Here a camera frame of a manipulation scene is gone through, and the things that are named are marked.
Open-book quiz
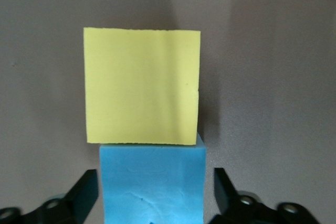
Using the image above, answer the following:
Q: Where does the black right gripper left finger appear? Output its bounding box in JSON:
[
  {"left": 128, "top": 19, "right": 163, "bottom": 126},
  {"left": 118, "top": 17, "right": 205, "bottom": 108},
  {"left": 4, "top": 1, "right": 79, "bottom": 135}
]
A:
[{"left": 0, "top": 169, "right": 99, "bottom": 224}]

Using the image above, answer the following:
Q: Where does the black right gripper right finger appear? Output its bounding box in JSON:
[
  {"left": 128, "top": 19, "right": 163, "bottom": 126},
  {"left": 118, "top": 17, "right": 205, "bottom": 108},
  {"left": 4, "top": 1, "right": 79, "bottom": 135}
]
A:
[{"left": 209, "top": 167, "right": 320, "bottom": 224}]

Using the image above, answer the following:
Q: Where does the light blue foam cube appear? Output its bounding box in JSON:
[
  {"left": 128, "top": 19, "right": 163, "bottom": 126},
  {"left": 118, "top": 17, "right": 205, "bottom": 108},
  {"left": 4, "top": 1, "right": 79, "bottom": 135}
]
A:
[{"left": 99, "top": 133, "right": 207, "bottom": 224}]

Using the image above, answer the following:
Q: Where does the yellow foam cube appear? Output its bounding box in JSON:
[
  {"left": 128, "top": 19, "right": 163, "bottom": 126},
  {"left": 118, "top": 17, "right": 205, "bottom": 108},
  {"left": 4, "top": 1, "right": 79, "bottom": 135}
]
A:
[{"left": 82, "top": 27, "right": 202, "bottom": 146}]

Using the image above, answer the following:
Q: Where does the brown table mat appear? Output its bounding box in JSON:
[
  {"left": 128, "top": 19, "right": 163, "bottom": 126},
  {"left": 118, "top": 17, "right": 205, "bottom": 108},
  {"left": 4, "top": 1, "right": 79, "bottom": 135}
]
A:
[{"left": 0, "top": 0, "right": 336, "bottom": 224}]

